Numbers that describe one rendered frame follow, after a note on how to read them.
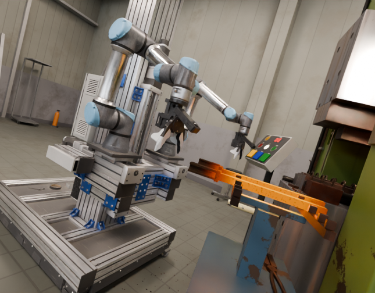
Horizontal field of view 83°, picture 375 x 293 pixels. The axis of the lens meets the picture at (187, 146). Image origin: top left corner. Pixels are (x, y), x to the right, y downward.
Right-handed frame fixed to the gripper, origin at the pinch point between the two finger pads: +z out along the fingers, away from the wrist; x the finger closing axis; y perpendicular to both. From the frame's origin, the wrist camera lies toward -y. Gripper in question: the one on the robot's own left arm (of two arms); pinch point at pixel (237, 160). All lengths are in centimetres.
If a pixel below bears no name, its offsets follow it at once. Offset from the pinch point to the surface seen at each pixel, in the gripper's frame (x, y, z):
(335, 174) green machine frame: 6, -58, -10
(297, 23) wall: -274, 48, -260
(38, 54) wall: -133, 662, -95
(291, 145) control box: -11.7, -30.2, -21.4
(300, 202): 86, -45, 0
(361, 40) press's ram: 41, -48, -69
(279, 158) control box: -8.3, -26.2, -9.6
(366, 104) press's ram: 38, -58, -43
